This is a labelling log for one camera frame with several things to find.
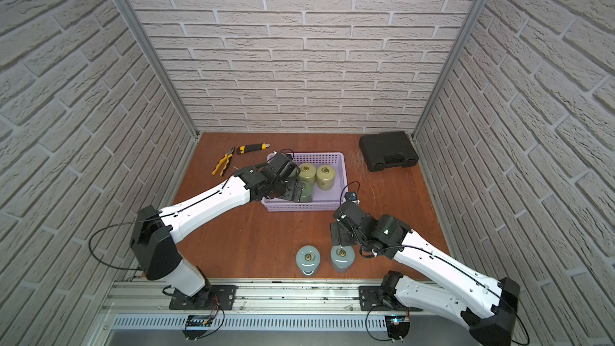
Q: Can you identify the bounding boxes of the yellow black utility knife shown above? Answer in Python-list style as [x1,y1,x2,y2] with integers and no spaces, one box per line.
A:
[237,144,270,155]

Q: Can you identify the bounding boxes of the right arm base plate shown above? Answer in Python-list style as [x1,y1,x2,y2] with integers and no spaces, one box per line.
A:
[358,285,423,312]

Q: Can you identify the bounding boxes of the aluminium right corner post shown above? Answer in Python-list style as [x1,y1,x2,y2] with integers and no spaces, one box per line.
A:
[412,0,488,140]

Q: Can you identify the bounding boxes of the yellow black pliers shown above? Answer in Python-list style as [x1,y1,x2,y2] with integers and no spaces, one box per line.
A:
[211,147,235,176]

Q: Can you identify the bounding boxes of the yellow-green right tea canister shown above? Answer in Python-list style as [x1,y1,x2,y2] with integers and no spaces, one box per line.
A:
[316,164,336,191]

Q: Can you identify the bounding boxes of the lavender plastic basket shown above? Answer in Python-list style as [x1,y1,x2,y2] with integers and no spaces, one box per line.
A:
[261,152,348,212]

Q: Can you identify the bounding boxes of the yellow-green middle tea canister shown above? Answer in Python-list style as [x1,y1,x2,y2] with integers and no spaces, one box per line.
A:
[298,163,317,186]

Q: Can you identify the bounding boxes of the light blue tea canister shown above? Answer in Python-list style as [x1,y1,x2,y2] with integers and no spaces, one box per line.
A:
[329,245,356,273]

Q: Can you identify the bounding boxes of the white ventilation grille strip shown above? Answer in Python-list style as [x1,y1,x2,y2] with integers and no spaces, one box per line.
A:
[111,314,386,332]

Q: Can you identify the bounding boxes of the yellow-green tea canister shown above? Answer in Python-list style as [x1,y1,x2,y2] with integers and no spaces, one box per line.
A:
[298,163,317,186]
[316,164,336,191]

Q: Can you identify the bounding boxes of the controller board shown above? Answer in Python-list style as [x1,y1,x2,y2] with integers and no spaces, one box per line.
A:
[384,316,411,342]
[183,315,217,341]

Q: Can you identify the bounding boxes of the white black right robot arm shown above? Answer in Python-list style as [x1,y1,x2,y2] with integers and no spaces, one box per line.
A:
[334,201,520,345]

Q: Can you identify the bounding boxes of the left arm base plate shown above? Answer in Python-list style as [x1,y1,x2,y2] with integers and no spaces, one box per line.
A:
[169,284,238,311]

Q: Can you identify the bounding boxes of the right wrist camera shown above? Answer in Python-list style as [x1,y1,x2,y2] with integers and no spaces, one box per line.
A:
[344,192,360,204]

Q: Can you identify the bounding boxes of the blue-grey tea canister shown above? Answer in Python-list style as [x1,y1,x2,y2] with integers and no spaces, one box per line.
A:
[296,245,321,277]

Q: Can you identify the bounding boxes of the aluminium corner post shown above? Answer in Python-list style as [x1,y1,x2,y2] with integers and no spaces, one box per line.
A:
[113,0,200,141]
[412,0,488,140]

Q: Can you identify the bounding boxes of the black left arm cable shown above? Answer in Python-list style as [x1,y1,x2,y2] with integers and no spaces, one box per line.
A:
[88,220,145,272]

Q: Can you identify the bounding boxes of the right controller board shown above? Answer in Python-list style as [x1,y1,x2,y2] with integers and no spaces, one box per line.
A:
[384,316,411,342]

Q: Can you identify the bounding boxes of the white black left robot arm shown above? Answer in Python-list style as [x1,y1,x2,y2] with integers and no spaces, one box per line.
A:
[130,164,299,297]

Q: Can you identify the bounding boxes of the aluminium left corner post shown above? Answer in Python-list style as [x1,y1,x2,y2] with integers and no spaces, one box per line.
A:
[113,0,200,141]

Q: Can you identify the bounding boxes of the aluminium front rail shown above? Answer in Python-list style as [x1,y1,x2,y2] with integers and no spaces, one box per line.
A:
[98,277,481,317]

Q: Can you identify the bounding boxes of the left controller board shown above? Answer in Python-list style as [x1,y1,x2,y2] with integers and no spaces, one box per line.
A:
[183,315,217,341]

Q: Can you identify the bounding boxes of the black plastic tool case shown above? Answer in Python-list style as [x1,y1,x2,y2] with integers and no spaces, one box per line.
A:
[359,131,419,172]

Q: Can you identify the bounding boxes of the green tea canister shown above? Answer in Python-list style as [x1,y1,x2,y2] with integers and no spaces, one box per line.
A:
[298,181,313,203]

